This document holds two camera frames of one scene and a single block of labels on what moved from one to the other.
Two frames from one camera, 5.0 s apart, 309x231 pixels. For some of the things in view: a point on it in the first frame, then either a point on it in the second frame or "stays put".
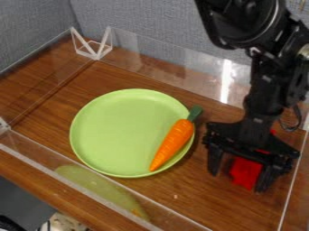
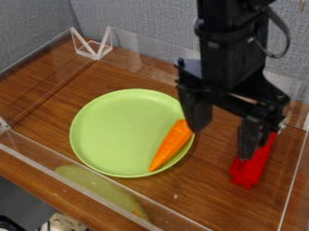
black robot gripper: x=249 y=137 -> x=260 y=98
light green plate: x=122 y=129 stays put
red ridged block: x=245 y=171 stays put
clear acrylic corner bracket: x=91 y=48 stays put
